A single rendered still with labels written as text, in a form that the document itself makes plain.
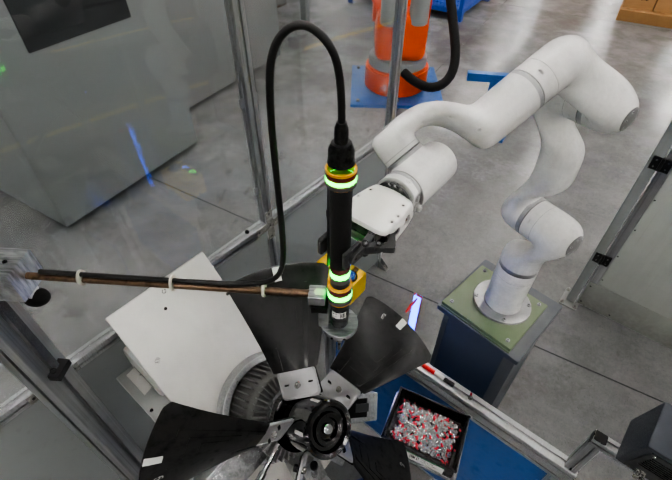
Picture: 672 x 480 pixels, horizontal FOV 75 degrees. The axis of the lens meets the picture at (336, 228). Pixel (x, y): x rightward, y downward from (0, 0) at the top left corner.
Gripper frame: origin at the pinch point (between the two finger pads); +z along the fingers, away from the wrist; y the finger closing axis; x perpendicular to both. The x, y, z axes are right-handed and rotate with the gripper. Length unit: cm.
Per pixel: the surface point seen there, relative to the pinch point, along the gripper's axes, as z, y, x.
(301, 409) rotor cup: 10.8, 1.2, -41.2
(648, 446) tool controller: -29, -58, -43
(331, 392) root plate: 1.7, 0.6, -47.3
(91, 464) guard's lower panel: 51, 70, -115
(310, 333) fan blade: -0.1, 7.9, -32.1
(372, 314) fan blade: -21, 5, -45
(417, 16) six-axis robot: -335, 180, -85
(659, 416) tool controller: -36, -57, -41
